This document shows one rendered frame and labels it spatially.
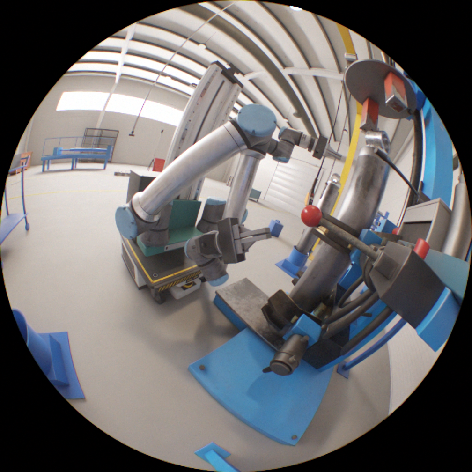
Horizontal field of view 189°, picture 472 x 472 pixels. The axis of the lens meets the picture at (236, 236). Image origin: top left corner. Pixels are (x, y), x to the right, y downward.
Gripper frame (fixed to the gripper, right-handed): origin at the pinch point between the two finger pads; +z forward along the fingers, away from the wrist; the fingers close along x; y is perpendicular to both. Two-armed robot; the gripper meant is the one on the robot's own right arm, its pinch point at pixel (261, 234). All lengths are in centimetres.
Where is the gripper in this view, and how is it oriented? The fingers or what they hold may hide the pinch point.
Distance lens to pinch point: 36.1
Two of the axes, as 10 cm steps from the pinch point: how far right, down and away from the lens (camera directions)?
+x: 1.7, 9.8, -0.7
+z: 7.3, -1.7, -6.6
